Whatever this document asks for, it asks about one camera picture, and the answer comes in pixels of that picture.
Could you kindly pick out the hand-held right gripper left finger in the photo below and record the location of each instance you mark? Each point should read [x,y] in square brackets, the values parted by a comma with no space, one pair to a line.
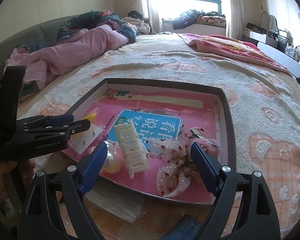
[93,167]

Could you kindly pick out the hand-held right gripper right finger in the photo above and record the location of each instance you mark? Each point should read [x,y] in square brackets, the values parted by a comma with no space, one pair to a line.
[205,167]

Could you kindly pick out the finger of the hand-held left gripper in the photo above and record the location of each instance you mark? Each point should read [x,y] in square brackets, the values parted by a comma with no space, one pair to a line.
[60,118]
[77,125]

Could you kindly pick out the clear bag with small earrings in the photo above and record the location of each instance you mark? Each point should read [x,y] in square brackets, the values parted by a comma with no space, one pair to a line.
[87,140]

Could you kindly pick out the pearl and yellow hair clip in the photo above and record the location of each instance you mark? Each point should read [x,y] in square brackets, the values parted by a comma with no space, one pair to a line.
[111,163]

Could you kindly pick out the pink pompom hair clip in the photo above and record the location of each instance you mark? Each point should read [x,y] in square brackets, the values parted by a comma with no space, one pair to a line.
[207,140]

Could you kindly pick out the polka dot mesh hair bow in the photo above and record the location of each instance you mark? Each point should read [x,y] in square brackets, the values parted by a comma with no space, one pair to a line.
[172,177]

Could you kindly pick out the white hair claw clip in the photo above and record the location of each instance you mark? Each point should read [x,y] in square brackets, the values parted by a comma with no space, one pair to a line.
[131,147]

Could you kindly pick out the shallow black cardboard box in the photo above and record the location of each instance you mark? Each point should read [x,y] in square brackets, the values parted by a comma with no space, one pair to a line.
[222,120]

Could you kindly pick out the person's left hand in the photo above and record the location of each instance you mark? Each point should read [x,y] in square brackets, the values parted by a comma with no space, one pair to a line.
[2,180]

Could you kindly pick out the person's teal trouser leg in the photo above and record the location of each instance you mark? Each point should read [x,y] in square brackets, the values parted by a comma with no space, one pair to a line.
[185,230]

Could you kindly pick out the pink quilt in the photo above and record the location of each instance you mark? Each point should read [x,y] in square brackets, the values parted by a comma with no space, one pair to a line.
[72,50]

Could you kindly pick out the pink booklet with blue label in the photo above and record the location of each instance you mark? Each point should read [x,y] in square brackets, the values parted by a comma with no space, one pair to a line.
[160,105]

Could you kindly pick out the green padded headboard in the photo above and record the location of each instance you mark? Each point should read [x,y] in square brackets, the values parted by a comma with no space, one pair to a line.
[20,42]

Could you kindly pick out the dark floral quilt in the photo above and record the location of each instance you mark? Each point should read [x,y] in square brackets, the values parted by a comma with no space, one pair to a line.
[90,21]

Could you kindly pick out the cream clothes pile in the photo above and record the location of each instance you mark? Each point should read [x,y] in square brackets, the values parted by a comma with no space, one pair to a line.
[136,25]

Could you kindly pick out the pink and yellow blanket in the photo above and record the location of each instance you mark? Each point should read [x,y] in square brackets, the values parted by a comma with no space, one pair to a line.
[230,47]

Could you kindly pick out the white and grey desk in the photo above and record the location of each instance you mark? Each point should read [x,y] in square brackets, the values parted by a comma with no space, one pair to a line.
[280,55]

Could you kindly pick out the sheer white curtain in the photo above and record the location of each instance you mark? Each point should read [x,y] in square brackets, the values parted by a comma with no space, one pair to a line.
[152,5]
[233,7]

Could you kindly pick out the red patterned bedding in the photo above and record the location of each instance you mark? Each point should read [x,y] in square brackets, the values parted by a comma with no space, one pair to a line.
[212,19]

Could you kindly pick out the black puffer jacket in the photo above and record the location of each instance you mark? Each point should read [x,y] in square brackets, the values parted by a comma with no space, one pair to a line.
[187,18]

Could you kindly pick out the white table mirror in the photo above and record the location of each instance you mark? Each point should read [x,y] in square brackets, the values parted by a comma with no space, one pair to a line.
[270,21]

